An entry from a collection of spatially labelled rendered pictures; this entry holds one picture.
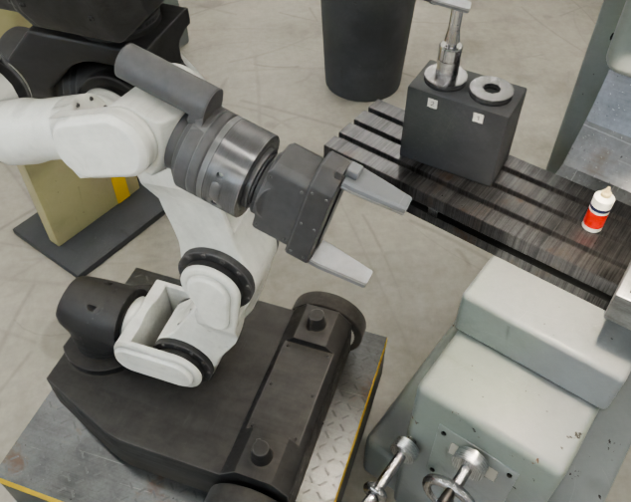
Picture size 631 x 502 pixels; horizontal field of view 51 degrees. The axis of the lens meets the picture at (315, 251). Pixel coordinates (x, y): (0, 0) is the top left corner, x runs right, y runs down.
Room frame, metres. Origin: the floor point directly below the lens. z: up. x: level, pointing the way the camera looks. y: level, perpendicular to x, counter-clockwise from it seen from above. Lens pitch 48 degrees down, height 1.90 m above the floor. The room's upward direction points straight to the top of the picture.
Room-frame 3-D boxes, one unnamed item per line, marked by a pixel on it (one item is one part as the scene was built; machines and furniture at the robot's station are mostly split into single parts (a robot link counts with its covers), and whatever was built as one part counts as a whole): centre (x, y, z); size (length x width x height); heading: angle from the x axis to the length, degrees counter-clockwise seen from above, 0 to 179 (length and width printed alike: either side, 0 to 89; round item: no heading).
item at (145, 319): (0.85, 0.31, 0.68); 0.21 x 0.20 x 0.13; 71
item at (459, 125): (1.17, -0.32, 1.03); 0.22 x 0.12 x 0.20; 60
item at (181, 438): (0.84, 0.28, 0.59); 0.64 x 0.52 x 0.33; 71
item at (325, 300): (1.01, -0.03, 0.50); 0.20 x 0.05 x 0.20; 71
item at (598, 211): (0.94, -0.57, 0.98); 0.04 x 0.04 x 0.11
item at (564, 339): (0.93, -0.58, 0.79); 0.50 x 0.35 x 0.12; 143
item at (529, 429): (0.91, -0.57, 0.43); 0.81 x 0.32 x 0.60; 143
